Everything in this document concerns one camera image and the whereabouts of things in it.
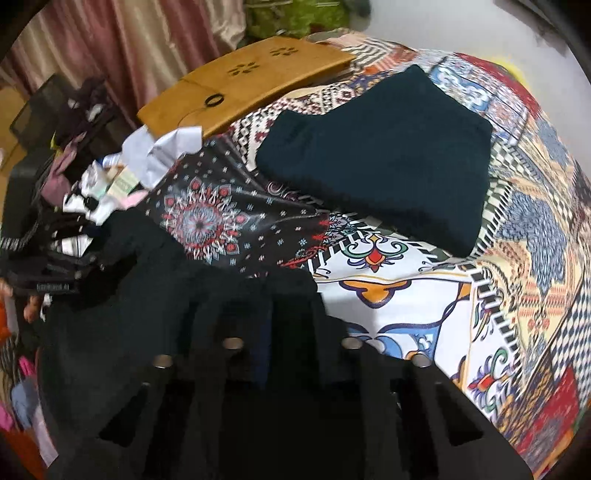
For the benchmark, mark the black mesh basket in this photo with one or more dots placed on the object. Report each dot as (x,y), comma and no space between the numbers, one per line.
(41,108)

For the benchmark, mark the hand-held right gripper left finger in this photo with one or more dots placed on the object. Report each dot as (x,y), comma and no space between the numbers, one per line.
(261,362)

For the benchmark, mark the yellow fuzzy cushion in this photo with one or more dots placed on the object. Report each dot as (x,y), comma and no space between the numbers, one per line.
(505,67)

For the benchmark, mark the pink cloth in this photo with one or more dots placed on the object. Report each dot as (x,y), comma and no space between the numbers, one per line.
(62,170)

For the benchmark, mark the small green white box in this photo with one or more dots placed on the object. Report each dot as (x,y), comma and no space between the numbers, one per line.
(122,181)

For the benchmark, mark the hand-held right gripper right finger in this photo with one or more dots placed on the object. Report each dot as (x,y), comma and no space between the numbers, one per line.
(369,383)

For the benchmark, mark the striped orange quilt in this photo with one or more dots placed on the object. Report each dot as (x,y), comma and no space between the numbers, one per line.
(355,46)

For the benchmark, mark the green patterned storage box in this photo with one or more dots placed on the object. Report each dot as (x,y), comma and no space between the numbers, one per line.
(295,16)

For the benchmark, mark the dark purple clothes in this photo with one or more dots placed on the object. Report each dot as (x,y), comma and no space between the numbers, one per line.
(92,106)

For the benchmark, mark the person's left hand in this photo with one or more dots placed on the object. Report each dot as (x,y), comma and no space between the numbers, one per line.
(31,310)

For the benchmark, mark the white crumpled paper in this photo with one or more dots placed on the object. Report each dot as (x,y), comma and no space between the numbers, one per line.
(157,152)

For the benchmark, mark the pile of colourful clothes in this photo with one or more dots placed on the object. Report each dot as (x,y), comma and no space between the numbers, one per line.
(21,401)

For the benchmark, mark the patchwork print blanket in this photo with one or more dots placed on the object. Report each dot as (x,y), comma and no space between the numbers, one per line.
(415,300)

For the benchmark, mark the dark pants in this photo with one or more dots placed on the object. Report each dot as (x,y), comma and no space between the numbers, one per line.
(378,152)

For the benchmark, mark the striped brown curtain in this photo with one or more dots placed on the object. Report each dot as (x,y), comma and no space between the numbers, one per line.
(115,41)

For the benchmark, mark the black pants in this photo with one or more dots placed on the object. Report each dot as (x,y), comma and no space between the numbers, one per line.
(184,286)

